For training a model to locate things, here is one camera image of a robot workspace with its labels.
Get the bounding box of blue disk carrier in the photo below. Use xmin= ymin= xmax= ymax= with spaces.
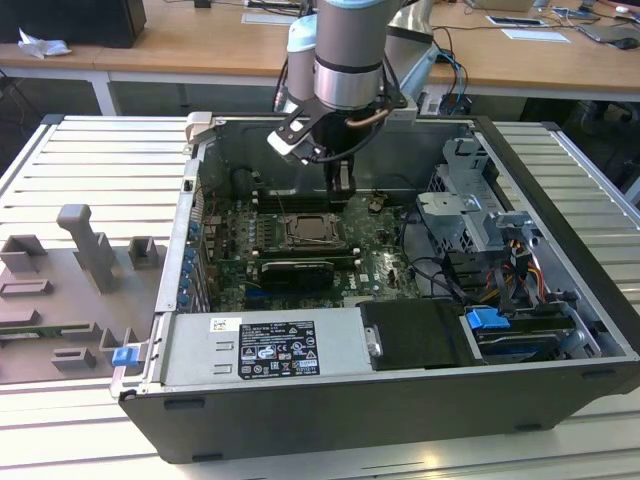
xmin=462 ymin=305 xmax=564 ymax=365

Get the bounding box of black open PC case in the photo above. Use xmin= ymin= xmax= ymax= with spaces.
xmin=112 ymin=112 xmax=640 ymax=464

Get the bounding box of black plastic shroud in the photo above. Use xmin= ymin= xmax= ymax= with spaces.
xmin=359 ymin=299 xmax=477 ymax=372

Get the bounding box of black box on desk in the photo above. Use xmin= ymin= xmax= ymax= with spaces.
xmin=0 ymin=0 xmax=149 ymax=49

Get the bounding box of blue case latch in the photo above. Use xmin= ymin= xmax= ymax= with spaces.
xmin=112 ymin=346 xmax=139 ymax=369

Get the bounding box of CPU socket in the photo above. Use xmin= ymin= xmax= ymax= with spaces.
xmin=282 ymin=212 xmax=349 ymax=250

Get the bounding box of wooden desk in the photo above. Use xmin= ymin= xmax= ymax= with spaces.
xmin=0 ymin=0 xmax=640 ymax=116

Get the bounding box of coloured wire bundle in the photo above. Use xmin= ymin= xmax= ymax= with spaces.
xmin=492 ymin=239 xmax=546 ymax=311

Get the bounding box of grey desk cable plate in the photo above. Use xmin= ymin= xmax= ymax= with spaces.
xmin=241 ymin=11 xmax=292 ymax=26

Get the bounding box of metal disk bay cage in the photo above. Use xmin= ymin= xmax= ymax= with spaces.
xmin=414 ymin=137 xmax=547 ymax=257

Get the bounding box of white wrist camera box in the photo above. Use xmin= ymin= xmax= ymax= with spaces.
xmin=266 ymin=99 xmax=326 ymax=165

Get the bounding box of green RAM stick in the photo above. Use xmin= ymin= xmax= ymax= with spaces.
xmin=0 ymin=326 xmax=69 ymax=341

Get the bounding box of blue bordered flat device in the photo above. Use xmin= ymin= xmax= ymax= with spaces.
xmin=487 ymin=14 xmax=547 ymax=28

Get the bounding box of crumpled white paper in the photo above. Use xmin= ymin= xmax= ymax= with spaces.
xmin=17 ymin=27 xmax=72 ymax=57

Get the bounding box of metal socket cover frame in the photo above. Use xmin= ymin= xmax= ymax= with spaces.
xmin=285 ymin=213 xmax=347 ymax=247

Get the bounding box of white paper sheet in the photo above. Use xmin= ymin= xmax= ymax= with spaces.
xmin=500 ymin=27 xmax=572 ymax=44

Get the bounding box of blue white connector box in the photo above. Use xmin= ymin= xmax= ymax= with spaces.
xmin=423 ymin=91 xmax=474 ymax=116

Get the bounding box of silver power supply unit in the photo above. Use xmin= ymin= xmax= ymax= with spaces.
xmin=159 ymin=307 xmax=382 ymax=387

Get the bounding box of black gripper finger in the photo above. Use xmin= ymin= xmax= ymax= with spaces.
xmin=337 ymin=157 xmax=357 ymax=214
xmin=324 ymin=159 xmax=340 ymax=214

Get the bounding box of grey parts rack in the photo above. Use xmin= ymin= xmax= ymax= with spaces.
xmin=0 ymin=202 xmax=169 ymax=386

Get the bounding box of black graphics card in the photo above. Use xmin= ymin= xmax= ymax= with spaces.
xmin=259 ymin=258 xmax=335 ymax=294

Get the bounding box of grey laptop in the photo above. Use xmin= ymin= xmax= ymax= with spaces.
xmin=577 ymin=21 xmax=637 ymax=44

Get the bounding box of black wire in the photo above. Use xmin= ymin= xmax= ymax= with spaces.
xmin=405 ymin=255 xmax=472 ymax=307

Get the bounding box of grey case handle latch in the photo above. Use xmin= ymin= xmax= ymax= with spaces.
xmin=184 ymin=111 xmax=217 ymax=147

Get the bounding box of green motherboard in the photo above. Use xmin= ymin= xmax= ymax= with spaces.
xmin=199 ymin=192 xmax=426 ymax=311

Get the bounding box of black RAM slot row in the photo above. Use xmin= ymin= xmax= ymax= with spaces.
xmin=254 ymin=244 xmax=363 ymax=262
xmin=254 ymin=188 xmax=334 ymax=214

